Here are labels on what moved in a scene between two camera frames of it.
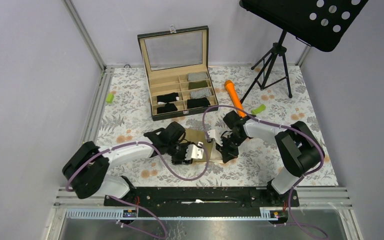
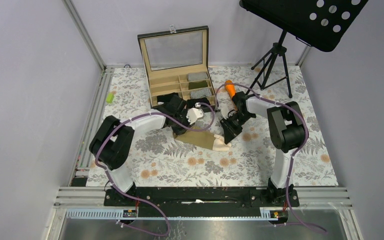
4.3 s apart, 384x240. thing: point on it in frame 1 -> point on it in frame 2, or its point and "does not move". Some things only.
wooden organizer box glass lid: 180,83 does not move
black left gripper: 181,160 -> 176,130
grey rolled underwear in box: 195,76 does not move
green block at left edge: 109,97 does not move
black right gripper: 227,154 -> 230,132
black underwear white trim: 164,99 does not move
